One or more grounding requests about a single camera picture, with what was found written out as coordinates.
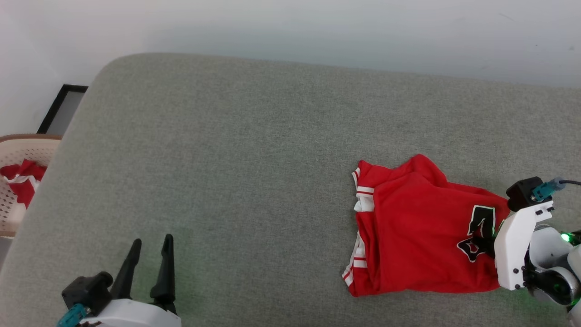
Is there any red jersey with black print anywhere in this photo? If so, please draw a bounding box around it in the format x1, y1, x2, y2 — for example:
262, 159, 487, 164
341, 154, 512, 298

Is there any red white garment in basket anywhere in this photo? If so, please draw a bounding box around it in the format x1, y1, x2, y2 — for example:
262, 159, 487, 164
0, 159, 48, 209

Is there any teal-plug camera cable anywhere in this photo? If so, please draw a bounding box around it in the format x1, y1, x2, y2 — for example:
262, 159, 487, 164
531, 178, 581, 203
56, 303, 91, 327

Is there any black framed panel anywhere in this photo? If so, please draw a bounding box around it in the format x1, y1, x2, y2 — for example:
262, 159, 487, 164
36, 84, 89, 135

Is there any grey fabric sofa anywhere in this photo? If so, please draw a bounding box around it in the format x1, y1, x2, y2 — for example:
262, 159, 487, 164
0, 52, 581, 327

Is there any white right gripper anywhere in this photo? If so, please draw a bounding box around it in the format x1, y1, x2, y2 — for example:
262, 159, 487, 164
493, 202, 555, 292

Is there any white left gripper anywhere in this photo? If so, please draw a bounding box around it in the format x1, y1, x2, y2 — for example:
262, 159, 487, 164
80, 233, 182, 327

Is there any beige perforated laundry basket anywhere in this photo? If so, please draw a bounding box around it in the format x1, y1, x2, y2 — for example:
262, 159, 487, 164
0, 134, 63, 238

